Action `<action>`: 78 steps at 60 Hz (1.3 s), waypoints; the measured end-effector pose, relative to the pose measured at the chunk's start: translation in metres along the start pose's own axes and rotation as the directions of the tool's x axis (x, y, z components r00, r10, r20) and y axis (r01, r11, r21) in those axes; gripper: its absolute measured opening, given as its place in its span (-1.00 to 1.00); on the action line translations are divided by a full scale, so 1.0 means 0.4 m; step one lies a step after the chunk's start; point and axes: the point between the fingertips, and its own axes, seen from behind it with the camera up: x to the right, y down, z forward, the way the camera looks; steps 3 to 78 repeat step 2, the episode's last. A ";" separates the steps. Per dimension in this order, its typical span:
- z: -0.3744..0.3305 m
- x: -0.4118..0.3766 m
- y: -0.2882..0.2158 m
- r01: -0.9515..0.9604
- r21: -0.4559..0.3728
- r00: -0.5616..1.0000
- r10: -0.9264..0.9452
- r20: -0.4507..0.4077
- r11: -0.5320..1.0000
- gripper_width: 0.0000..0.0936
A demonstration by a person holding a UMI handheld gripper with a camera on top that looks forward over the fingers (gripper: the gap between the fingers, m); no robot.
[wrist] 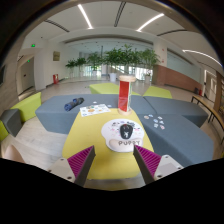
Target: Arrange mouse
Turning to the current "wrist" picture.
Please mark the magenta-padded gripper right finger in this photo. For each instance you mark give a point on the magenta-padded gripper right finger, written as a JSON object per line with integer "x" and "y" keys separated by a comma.
{"x": 150, "y": 161}

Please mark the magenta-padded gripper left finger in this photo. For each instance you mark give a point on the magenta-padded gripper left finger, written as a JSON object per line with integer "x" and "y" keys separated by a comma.
{"x": 80, "y": 163}

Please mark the black computer mouse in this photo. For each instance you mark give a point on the black computer mouse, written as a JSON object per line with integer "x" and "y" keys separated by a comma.
{"x": 126, "y": 131}

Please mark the white printed mouse pad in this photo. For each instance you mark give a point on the white printed mouse pad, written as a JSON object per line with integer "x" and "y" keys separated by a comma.
{"x": 111, "y": 133}

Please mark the scattered small stickers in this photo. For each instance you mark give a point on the scattered small stickers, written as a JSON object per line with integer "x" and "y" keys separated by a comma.
{"x": 162, "y": 127}

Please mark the large grey ottoman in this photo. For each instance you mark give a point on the large grey ottoman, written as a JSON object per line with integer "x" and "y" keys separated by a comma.
{"x": 186, "y": 140}

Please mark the white sticker sheet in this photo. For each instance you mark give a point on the white sticker sheet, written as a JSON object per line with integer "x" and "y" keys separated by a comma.
{"x": 95, "y": 110}

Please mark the long grey ottoman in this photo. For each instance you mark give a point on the long grey ottoman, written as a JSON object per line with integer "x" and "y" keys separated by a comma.
{"x": 50, "y": 116}

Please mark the dark blue folded umbrella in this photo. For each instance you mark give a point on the dark blue folded umbrella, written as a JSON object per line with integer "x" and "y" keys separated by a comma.
{"x": 73, "y": 104}

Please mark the lime green ottoman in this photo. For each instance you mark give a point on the lime green ottoman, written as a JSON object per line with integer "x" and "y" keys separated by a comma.
{"x": 103, "y": 88}
{"x": 158, "y": 92}

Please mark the red cylinder with wooden caps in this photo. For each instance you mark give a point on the red cylinder with wooden caps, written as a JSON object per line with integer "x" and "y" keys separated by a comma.
{"x": 125, "y": 95}

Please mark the lime green bench seat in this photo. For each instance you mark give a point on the lime green bench seat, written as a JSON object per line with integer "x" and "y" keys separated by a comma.
{"x": 28, "y": 106}

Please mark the wooden bench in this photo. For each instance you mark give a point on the wooden bench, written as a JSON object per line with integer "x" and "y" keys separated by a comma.
{"x": 203, "y": 102}

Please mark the dark grey seat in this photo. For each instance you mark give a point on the dark grey seat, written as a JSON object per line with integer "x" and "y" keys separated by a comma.
{"x": 10, "y": 121}

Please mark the red fire extinguisher box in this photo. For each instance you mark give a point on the red fire extinguisher box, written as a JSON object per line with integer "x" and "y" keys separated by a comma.
{"x": 55, "y": 79}

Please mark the group of potted plants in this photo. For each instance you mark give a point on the group of potted plants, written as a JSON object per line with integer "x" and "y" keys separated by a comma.
{"x": 116, "y": 56}

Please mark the group of ceiling lights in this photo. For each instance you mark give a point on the group of ceiling lights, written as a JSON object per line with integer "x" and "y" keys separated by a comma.
{"x": 85, "y": 15}

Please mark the gold wall plaque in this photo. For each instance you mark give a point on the gold wall plaque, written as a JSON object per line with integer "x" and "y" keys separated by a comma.
{"x": 56, "y": 56}

